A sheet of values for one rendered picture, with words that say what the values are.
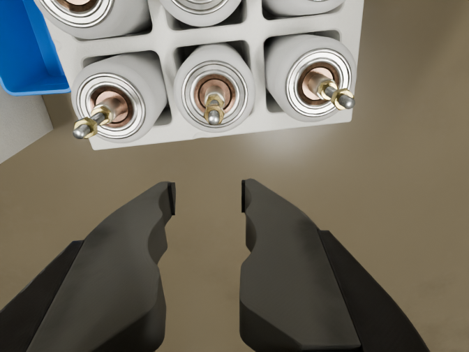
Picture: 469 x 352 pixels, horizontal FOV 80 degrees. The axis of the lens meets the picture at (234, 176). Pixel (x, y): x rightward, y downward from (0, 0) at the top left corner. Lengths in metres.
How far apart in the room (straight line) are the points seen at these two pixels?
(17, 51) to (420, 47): 0.72
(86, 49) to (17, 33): 0.21
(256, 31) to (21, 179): 0.61
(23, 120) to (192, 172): 0.33
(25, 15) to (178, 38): 0.32
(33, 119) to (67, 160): 0.12
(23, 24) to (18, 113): 0.15
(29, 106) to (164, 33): 0.33
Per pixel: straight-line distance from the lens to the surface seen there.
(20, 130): 0.62
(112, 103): 0.34
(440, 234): 0.98
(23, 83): 0.60
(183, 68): 0.34
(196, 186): 0.67
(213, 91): 0.31
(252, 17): 0.40
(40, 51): 0.66
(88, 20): 0.35
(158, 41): 0.41
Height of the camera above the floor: 0.58
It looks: 61 degrees down
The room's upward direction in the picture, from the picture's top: 174 degrees clockwise
